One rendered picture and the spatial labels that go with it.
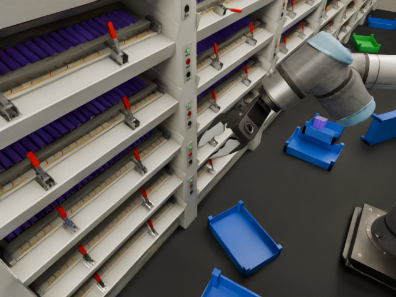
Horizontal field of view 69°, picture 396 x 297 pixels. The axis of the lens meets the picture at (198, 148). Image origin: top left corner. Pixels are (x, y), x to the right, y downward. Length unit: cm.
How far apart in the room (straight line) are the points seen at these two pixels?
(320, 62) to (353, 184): 129
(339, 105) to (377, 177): 131
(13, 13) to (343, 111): 64
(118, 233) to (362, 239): 100
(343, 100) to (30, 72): 64
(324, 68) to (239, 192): 109
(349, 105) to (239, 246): 92
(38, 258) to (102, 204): 20
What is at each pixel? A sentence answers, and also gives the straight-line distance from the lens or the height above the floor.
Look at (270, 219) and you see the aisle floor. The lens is 154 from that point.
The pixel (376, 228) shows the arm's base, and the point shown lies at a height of 18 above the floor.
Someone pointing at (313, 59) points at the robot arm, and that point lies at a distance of 63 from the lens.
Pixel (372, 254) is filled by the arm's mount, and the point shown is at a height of 13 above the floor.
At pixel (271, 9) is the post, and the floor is 84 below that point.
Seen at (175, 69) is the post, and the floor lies 85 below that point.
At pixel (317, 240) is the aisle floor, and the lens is 154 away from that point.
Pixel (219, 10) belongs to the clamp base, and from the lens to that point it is 103.
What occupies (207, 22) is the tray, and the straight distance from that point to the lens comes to 97.
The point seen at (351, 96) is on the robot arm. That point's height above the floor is 92.
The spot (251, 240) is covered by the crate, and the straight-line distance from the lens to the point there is 145.
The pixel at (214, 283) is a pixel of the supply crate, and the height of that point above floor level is 43.
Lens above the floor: 124
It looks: 42 degrees down
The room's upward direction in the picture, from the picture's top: straight up
